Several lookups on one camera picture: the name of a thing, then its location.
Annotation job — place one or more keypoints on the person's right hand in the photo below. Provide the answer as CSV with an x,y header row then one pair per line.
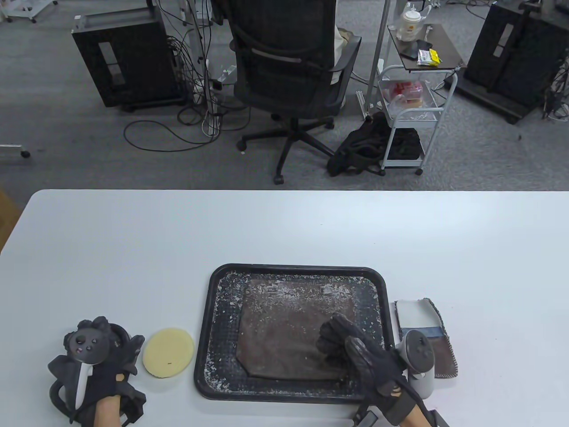
x,y
369,356

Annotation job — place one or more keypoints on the black computer tower cabinet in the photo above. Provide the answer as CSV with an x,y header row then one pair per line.
x,y
133,58

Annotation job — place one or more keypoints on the black office chair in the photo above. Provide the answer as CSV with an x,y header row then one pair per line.
x,y
289,66

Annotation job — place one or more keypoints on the white wheeled frame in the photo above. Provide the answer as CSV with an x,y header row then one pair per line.
x,y
21,17

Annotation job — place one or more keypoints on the person's left hand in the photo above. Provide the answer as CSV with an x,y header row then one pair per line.
x,y
106,378

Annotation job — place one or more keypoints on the white lidded cup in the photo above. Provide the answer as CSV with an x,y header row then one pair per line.
x,y
411,24

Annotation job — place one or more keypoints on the black backpack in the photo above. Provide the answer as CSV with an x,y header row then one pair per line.
x,y
360,142

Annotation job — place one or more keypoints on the white wiping cloth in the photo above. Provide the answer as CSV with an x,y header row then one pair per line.
x,y
415,316

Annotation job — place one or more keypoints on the black equipment cabinet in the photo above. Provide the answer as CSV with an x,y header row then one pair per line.
x,y
511,53

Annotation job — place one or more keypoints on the white power strip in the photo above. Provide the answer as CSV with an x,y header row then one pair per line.
x,y
224,73

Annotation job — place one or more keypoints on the black printed tin lid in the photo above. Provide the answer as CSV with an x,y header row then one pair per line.
x,y
118,330

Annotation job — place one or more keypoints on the yellow black packet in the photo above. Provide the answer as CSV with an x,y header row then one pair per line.
x,y
427,57

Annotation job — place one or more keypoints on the red snack package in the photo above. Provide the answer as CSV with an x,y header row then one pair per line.
x,y
402,91

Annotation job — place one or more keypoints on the black fabric bag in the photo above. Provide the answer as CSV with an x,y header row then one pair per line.
x,y
404,144

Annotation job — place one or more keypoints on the brown leather bag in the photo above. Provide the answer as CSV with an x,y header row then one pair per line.
x,y
284,329

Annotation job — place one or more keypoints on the person's left forearm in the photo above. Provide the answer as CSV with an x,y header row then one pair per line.
x,y
108,411

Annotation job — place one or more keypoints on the black and white controller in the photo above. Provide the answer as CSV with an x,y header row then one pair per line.
x,y
89,344
418,351

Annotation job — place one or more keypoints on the silver metal pole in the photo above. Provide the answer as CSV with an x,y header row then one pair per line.
x,y
378,44

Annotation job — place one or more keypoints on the person's right forearm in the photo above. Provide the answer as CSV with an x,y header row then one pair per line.
x,y
415,420

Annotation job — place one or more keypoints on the white metal post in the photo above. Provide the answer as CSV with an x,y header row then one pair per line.
x,y
195,44

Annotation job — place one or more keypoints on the white stand leg with caster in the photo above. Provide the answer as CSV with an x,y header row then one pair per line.
x,y
11,149

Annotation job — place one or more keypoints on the black plastic tray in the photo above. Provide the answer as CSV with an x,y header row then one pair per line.
x,y
222,320

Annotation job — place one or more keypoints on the white rolling cart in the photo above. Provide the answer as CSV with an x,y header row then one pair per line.
x,y
449,55

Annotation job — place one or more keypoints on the black hanging bag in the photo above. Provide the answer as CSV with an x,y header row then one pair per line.
x,y
220,11

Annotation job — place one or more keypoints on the yellow round sponge pad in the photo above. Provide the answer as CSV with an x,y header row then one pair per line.
x,y
168,352

